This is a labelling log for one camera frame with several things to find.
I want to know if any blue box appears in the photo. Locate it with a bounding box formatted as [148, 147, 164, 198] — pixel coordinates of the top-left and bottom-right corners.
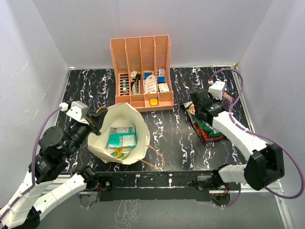
[157, 76, 166, 83]

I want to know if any black white stapler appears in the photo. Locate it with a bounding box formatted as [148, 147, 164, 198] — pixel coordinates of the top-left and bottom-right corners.
[131, 71, 141, 94]

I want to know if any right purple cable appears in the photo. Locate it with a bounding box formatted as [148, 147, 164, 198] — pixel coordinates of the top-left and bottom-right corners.
[209, 68, 303, 199]

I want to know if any black front mounting rail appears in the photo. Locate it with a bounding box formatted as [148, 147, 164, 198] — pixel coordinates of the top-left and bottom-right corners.
[96, 170, 229, 202]

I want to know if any small white card box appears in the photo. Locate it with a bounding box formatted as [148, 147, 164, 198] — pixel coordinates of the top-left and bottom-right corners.
[158, 83, 170, 93]

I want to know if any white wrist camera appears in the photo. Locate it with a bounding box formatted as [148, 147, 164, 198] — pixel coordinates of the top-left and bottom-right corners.
[59, 101, 89, 125]
[208, 81, 226, 100]

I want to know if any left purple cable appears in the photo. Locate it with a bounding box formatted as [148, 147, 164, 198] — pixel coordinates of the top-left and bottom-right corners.
[0, 106, 63, 215]

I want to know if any orange fruit candy bag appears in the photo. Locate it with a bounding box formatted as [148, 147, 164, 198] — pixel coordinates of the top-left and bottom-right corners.
[187, 104, 195, 115]

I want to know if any teal white snack bag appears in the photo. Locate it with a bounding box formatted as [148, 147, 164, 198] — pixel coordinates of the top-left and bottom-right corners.
[106, 126, 137, 148]

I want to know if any green white glue stick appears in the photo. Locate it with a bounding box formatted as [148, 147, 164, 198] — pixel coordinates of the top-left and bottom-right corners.
[122, 80, 127, 92]

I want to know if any brown paper bag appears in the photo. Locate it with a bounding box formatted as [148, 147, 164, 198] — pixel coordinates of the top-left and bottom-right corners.
[88, 103, 152, 165]

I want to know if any light green snack packet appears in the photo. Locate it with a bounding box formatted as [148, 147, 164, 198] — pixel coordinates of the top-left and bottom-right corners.
[110, 148, 130, 160]

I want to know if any green chips bag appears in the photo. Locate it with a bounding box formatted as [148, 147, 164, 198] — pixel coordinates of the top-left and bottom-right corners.
[194, 116, 222, 136]

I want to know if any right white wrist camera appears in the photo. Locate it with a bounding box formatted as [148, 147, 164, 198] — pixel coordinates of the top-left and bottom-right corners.
[208, 81, 226, 100]

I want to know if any white label booklet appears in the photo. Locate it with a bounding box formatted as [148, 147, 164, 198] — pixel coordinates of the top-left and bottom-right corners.
[144, 74, 157, 94]

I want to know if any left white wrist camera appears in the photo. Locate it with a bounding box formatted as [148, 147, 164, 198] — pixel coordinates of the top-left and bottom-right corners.
[59, 101, 89, 125]

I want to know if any aluminium frame rail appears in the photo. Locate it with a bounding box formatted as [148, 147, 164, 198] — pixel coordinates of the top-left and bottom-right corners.
[232, 72, 295, 229]

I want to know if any red doritos bag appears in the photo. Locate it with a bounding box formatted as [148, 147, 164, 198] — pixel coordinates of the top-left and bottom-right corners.
[194, 124, 224, 144]

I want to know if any purple cable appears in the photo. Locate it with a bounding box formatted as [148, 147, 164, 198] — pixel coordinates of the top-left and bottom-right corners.
[0, 106, 63, 215]
[209, 68, 303, 199]

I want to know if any purple grape candy bag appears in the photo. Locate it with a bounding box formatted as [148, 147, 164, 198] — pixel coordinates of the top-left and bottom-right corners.
[222, 92, 235, 108]

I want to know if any brown kettle chips bag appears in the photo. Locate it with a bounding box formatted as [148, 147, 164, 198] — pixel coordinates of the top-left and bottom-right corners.
[182, 101, 197, 129]

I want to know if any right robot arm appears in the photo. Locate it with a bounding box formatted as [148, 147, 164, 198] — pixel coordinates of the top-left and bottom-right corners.
[190, 89, 285, 190]

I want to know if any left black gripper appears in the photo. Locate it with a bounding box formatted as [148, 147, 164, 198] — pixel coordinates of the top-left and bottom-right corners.
[65, 107, 109, 156]

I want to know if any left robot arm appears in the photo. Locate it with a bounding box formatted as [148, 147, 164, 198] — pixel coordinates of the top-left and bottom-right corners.
[0, 107, 108, 229]

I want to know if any pink plastic desk organizer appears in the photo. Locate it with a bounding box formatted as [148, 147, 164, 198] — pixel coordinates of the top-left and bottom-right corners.
[110, 35, 174, 112]

